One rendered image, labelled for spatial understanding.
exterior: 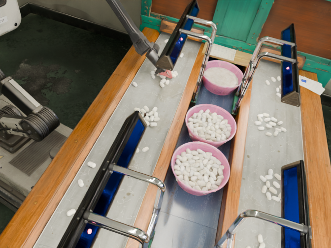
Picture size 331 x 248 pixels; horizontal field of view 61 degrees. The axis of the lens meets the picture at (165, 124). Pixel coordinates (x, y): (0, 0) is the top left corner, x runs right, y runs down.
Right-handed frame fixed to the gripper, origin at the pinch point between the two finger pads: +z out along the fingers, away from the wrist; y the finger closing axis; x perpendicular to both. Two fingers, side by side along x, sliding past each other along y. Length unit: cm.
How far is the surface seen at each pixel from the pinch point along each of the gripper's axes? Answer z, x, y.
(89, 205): -24, -27, -103
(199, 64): 9.9, -9.4, 19.0
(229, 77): 27.8, -20.0, 19.3
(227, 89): 27.4, -21.1, 4.9
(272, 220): 11, -58, -92
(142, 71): -12.5, 13.0, 0.3
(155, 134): 3.8, -1.1, -44.3
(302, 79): 59, -53, 31
